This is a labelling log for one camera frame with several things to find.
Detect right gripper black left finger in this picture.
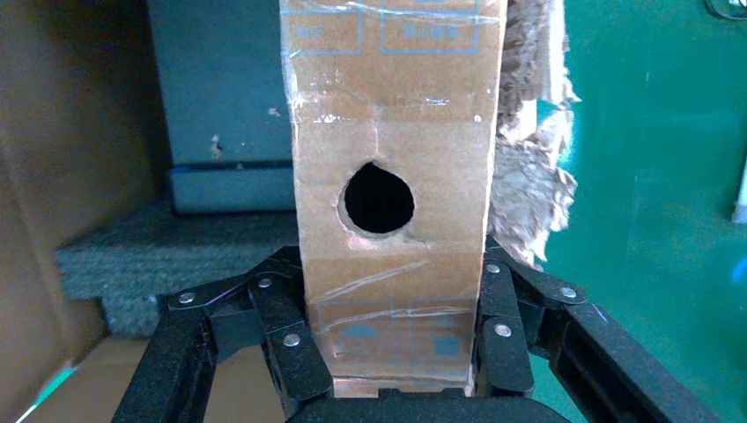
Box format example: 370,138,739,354
110,245,336,423

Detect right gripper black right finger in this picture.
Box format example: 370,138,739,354
470,236,725,423

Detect long cardboard box with hole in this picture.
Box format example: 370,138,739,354
278,0,509,399

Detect large open brown carton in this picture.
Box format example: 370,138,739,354
0,0,582,423

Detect layered black foam block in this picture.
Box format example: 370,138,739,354
55,197,302,341

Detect white pipe frame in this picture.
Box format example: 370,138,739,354
731,167,747,226

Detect thin black floor cables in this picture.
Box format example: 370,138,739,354
705,0,747,22

